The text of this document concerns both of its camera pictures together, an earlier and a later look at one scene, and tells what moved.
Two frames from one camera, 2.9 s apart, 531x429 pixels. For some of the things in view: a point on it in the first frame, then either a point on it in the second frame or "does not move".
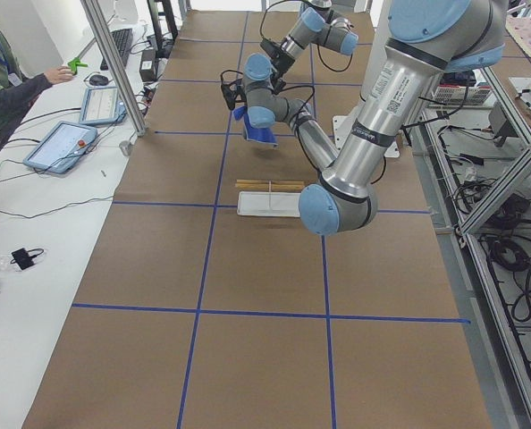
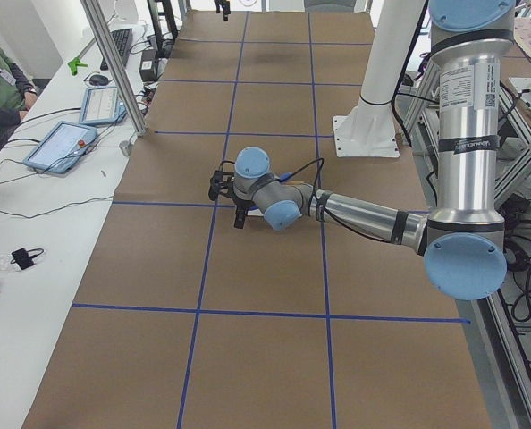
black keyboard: (122, 39) does not move
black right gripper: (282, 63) to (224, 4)
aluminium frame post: (115, 64) does not move
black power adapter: (148, 66) does not move
